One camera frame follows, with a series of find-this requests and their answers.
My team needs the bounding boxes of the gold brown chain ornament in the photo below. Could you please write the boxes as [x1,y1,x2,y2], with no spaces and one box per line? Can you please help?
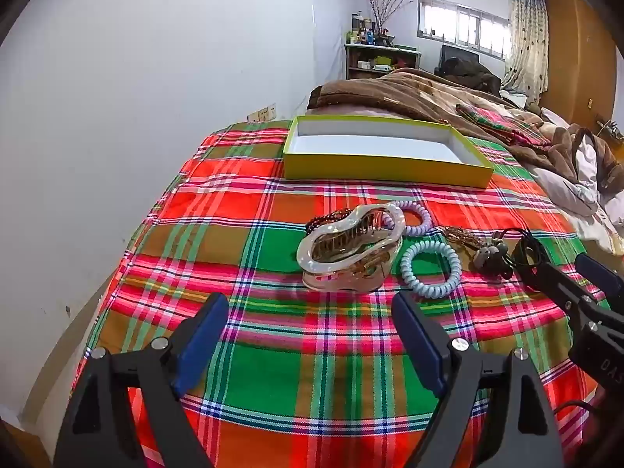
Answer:
[439,227,486,257]

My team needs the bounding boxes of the yellow-green cardboard box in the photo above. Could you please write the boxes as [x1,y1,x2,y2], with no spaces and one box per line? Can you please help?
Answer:
[283,115,495,189]

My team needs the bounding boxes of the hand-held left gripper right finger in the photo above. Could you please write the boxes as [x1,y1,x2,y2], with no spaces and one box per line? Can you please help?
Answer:
[391,292,566,468]

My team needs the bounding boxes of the plaid bedsheet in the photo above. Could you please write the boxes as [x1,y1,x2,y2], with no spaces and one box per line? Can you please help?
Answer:
[73,119,615,468]

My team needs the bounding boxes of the patterned curtain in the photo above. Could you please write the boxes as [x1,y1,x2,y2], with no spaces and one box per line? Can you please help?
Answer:
[502,0,549,93]

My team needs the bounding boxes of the bottles and jars group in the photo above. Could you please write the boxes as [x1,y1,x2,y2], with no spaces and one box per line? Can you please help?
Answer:
[346,12,395,47]

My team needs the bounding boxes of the wall socket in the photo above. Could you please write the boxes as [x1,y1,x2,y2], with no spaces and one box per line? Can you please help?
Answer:
[247,103,277,124]

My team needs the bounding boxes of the lilac spiral hair tie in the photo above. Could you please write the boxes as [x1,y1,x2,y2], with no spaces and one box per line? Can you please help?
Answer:
[387,200,432,237]

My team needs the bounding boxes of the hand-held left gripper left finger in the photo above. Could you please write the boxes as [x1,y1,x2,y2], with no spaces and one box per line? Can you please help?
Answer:
[53,292,230,468]

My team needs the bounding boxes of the black monitor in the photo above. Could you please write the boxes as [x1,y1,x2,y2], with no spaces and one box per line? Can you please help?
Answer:
[440,44,481,71]

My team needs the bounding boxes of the black cable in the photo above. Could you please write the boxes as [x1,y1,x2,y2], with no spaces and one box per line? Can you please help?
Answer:
[556,399,603,417]

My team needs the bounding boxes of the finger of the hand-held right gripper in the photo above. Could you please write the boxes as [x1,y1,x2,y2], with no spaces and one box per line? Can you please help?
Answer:
[575,252,624,308]
[521,262,610,332]

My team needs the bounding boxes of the dried flower branches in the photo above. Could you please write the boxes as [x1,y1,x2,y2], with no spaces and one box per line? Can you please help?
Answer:
[365,0,413,35]

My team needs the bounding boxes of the blue spiral hair tie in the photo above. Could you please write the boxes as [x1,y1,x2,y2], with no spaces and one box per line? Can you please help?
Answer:
[401,240,461,299]

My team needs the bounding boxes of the grey flower black hair tie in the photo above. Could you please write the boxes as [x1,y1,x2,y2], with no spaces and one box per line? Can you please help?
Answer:
[470,229,516,281]

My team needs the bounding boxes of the brown bead bracelet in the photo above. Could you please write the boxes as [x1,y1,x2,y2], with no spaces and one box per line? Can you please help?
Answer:
[305,208,354,235]

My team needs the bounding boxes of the wooden wardrobe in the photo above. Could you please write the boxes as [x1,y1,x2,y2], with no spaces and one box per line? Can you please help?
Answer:
[543,0,622,132]

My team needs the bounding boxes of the brown blanket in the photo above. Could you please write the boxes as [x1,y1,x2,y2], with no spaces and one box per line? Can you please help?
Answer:
[307,67,624,191]

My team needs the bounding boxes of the black wristband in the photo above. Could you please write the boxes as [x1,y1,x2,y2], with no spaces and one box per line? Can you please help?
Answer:
[512,234,553,296]

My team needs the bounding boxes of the folded plaid cloth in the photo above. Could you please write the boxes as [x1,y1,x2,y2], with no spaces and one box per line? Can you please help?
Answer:
[456,103,554,149]

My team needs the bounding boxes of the dark jacket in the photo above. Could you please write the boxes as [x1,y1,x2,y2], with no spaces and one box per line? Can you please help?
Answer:
[436,57,503,98]

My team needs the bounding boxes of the window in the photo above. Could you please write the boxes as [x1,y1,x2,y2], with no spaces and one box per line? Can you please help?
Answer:
[417,0,510,59]

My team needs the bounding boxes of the transparent hair claw clip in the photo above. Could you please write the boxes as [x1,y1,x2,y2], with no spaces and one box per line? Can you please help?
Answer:
[296,203,406,294]

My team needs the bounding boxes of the wooden shelf unit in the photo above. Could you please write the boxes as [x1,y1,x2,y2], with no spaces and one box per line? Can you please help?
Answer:
[344,43,422,80]

